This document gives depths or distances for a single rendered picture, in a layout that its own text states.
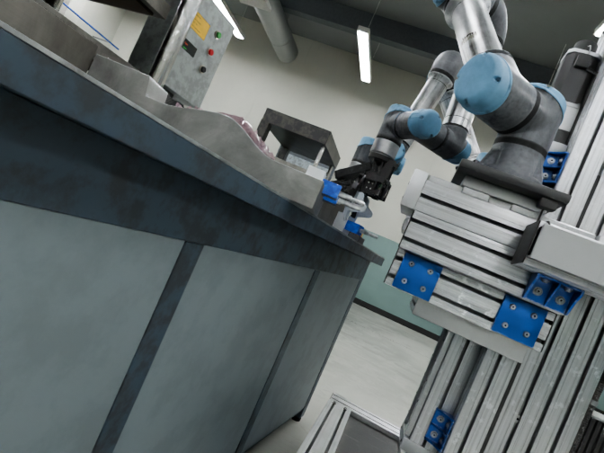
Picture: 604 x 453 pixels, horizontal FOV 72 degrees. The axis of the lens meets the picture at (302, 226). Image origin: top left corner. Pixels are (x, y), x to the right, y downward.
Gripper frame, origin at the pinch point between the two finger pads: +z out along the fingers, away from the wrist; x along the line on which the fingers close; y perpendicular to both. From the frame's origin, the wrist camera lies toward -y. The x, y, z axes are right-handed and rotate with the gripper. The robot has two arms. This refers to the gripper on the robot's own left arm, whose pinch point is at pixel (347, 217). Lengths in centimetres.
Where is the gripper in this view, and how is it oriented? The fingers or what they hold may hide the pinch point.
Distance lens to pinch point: 121.8
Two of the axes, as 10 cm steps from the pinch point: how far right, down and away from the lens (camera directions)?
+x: 4.2, 2.0, 8.8
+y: 8.1, 3.5, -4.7
